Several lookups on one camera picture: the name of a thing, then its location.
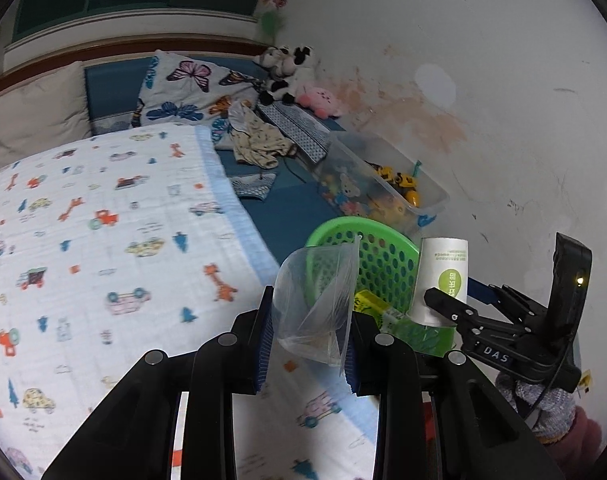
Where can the blue bed mattress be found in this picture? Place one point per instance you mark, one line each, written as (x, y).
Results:
(293, 210)

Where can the butterfly print pillow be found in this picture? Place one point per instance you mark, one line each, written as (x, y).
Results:
(183, 85)

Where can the beige pillow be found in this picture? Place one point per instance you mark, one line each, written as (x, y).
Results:
(33, 105)

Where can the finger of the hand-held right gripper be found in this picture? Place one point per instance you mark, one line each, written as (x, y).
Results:
(451, 310)
(488, 292)

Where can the pink plush toy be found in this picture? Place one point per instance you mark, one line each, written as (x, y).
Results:
(321, 100)

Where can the small grey patterned cloth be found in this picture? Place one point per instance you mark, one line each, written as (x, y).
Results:
(253, 187)

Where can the clear plastic storage box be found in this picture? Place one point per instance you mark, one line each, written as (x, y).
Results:
(356, 152)

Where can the person's right hand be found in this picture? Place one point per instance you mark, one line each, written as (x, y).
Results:
(543, 410)

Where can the grey patterned folded cloth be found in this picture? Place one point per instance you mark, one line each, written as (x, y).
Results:
(298, 130)

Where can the person's right forearm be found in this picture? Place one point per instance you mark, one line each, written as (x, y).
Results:
(578, 440)

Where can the white bear toy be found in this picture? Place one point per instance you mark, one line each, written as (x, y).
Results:
(346, 185)

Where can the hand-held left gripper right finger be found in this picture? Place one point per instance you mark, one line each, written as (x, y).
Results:
(356, 365)

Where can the brown wooden rail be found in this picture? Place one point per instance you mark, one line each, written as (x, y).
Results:
(58, 57)

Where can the pile of yellow toy vehicles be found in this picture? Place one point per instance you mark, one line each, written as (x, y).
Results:
(401, 190)

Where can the beige printed clothing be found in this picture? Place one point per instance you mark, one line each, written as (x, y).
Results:
(256, 140)

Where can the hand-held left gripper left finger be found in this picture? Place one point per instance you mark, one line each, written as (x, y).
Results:
(262, 355)

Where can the white paper cup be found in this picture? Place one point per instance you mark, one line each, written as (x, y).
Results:
(443, 270)

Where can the flower wall decoration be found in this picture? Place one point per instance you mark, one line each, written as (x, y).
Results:
(273, 10)

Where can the cartoon printed white blanket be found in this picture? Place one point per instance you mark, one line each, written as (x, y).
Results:
(108, 185)

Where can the black and white cow plush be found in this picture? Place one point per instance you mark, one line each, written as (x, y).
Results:
(298, 67)

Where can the green plastic basket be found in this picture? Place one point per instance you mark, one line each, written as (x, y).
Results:
(343, 225)

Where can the clear plastic bag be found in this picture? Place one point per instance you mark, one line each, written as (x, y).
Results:
(308, 310)

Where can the white plush toy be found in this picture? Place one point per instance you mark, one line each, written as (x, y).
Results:
(271, 57)

